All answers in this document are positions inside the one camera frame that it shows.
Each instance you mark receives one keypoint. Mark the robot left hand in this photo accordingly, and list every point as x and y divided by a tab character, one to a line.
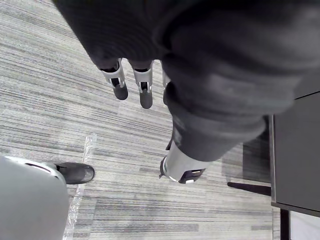
200	62

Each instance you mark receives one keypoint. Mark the dark grey table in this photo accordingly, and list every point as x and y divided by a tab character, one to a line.
295	155

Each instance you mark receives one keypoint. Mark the dark robot foot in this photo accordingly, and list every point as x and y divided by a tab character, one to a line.
75	172

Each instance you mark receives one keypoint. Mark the clear tape strip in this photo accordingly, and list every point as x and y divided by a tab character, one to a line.
81	190

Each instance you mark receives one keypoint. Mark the silver robot leg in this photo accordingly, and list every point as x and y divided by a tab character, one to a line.
27	200

